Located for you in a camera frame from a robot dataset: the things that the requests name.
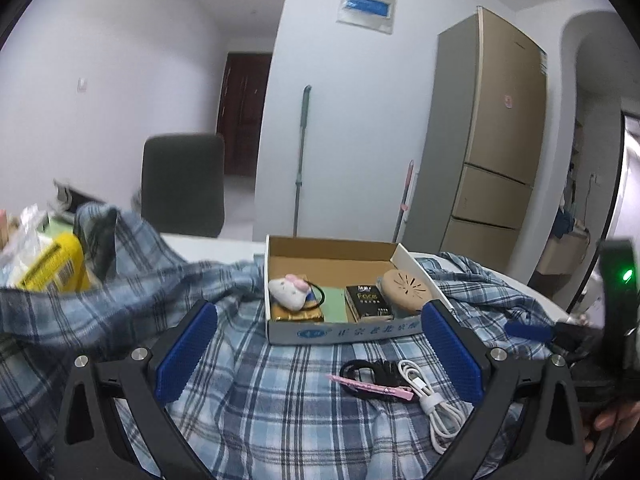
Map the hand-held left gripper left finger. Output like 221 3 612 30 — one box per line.
55 300 219 480

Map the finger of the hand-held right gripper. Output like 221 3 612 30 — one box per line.
504 321 601 356

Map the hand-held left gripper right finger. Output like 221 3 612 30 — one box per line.
421 300 587 480

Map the round tan puff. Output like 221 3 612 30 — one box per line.
376 269 437 314

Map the black tissue pack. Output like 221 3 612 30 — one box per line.
345 285 394 322

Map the gold foil packet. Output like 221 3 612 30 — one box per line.
272 309 325 324

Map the white plush cat hair tie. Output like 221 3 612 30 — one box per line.
268 274 327 312

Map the green pad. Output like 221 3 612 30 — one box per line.
319 286 352 324

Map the cardboard box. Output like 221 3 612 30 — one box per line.
264 234 453 346

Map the person's right hand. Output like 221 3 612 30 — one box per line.
585 400 640 456

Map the kitchen counter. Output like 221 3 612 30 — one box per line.
532 225 592 277

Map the pink hair clip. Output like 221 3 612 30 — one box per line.
326 374 415 402

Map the blue plaid cloth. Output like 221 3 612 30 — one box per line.
0 202 571 480

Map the blue hanging cloth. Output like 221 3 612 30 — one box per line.
554 207 574 239

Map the yellow snack packet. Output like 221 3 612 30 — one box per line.
15 232 92 293

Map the dark grey chair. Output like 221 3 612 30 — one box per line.
141 133 225 238

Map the green box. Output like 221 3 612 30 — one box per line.
40 210 77 237

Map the gold refrigerator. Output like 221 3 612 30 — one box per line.
402 6 547 281

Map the clear plastic bag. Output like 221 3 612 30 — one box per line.
0 204 57 282

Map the dark brown door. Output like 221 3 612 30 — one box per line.
216 52 273 178

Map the white charging cable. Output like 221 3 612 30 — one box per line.
397 360 466 454

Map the pink broom handle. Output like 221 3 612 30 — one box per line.
392 160 416 243

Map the grey mop handle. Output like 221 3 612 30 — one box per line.
290 85 315 238

